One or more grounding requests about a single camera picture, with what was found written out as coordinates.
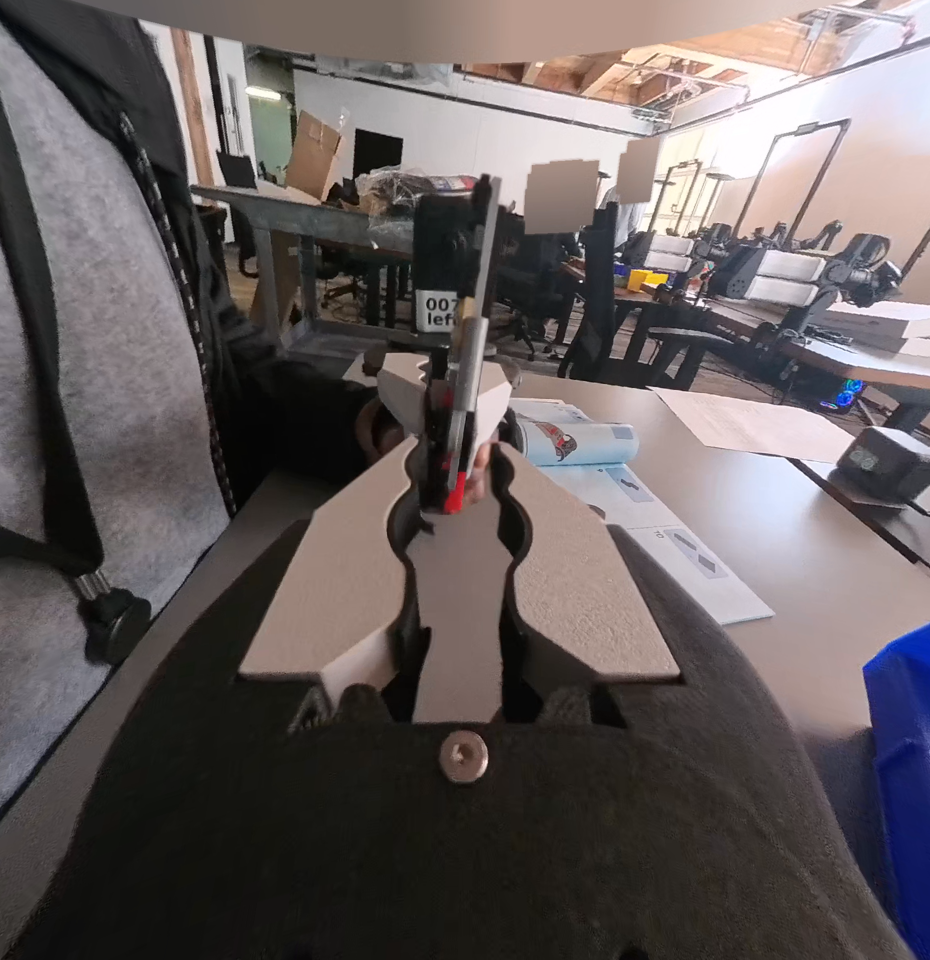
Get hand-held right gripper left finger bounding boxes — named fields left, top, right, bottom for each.
left=237, top=437, right=430, bottom=697

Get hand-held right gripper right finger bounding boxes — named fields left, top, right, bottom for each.
left=492, top=442, right=681, bottom=685

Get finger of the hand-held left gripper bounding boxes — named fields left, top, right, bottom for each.
left=377, top=351, right=436, bottom=444
left=465, top=362, right=521, bottom=453

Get grey red brick model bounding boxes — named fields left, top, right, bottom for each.
left=418, top=172, right=505, bottom=520

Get person's left forearm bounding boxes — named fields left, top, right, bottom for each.
left=210, top=296, right=379, bottom=485

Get grey adjoining desk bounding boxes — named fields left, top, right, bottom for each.
left=791, top=452, right=930, bottom=580

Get wooden robot desk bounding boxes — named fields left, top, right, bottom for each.
left=611, top=283, right=930, bottom=429

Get plastic wrapped bundle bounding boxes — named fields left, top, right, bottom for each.
left=354, top=165, right=487, bottom=220

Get brick instruction booklet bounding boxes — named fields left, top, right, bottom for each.
left=502, top=399, right=775, bottom=626

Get black office chair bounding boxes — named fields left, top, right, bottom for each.
left=558, top=201, right=625, bottom=380

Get cardboard box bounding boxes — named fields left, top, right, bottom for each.
left=285, top=110, right=347, bottom=205

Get white paper sheet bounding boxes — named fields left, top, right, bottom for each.
left=648, top=385, right=857, bottom=465

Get lit computer tower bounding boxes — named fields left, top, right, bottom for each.
left=817, top=375, right=867, bottom=415

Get blue plastic bin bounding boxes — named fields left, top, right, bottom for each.
left=861, top=617, right=930, bottom=960

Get stack of white flat boxes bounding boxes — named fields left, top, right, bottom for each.
left=806, top=298, right=930, bottom=357

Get black wall screen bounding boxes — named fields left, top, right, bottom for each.
left=353, top=128, right=404, bottom=178

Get black frame stand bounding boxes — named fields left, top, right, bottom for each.
left=735, top=117, right=852, bottom=245

